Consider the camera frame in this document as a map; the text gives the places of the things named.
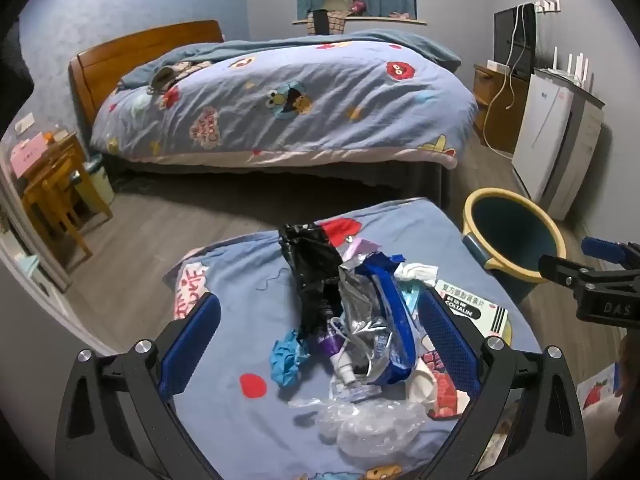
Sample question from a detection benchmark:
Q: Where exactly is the white appliance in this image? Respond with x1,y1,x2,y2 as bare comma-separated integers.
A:
511,67,606,222

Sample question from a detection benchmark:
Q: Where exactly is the white and black medicine box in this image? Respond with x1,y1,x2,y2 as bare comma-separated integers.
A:
433,280,510,339

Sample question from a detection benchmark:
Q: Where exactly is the wooden bed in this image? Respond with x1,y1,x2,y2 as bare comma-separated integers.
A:
68,20,453,211

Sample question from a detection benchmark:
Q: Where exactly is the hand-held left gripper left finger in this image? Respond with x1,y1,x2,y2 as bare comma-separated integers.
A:
55,291,223,480

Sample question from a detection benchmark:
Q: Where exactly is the pink wrapper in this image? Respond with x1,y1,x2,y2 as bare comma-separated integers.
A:
345,237,384,262

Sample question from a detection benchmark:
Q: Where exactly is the plaid cloth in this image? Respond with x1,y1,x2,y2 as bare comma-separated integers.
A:
307,9,347,36

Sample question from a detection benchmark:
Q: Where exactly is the clear plastic packaging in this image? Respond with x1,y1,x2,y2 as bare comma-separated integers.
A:
287,384,435,457

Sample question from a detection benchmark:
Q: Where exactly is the teal bin with yellow rim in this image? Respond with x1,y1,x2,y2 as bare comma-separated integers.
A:
461,187,568,307

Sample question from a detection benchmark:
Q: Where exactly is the white cable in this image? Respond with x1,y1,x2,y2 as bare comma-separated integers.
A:
482,2,532,157

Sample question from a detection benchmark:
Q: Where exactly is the red strawberry print packet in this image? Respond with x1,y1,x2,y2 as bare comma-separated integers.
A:
421,350,474,419

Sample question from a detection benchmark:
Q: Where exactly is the black television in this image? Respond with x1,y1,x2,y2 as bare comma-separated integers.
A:
493,2,539,82

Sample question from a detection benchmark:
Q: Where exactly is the white strawberry print sheet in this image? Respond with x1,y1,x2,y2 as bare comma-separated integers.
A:
576,364,627,414

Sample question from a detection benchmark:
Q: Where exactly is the wooden cabinet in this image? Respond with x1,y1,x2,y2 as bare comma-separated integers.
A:
472,61,531,157

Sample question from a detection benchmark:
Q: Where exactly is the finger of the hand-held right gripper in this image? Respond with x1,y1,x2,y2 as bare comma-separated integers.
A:
538,254,640,291
581,236,640,267

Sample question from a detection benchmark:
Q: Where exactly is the pink box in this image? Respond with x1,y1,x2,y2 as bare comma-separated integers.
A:
10,132,49,179

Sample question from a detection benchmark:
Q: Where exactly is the wooden side table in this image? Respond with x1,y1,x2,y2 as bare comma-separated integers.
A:
11,132,114,262

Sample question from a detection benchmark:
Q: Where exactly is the purple tube with white cap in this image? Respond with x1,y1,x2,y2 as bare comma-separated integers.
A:
320,317,369,387

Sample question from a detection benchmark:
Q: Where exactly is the silver and blue foil wrapper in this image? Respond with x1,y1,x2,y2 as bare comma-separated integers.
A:
327,252,427,392

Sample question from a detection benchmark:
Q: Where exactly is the black plastic bag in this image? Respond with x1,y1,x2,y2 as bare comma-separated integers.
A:
278,222,345,347

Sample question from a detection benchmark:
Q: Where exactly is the blue crumpled wrapper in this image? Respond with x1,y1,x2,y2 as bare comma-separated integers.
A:
269,327,314,387

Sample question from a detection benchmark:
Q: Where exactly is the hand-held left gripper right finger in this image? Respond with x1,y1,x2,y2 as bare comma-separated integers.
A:
417,289,588,480

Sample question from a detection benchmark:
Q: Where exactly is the white crumpled tissue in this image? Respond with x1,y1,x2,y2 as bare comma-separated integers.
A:
395,260,439,287

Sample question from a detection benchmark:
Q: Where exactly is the white bin with green lid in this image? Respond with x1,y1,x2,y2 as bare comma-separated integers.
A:
74,154,115,217

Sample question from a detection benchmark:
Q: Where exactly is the blue cartoon print blanket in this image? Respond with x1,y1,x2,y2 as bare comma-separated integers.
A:
165,197,547,480

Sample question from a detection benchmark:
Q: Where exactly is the wooden window sill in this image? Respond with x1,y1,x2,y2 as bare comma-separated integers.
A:
292,14,428,26

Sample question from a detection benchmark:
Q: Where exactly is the white router with antennas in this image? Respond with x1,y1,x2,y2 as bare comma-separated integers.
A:
547,46,599,92

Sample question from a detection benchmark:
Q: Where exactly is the bed with cartoon sheet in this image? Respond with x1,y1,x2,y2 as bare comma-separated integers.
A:
90,30,480,168

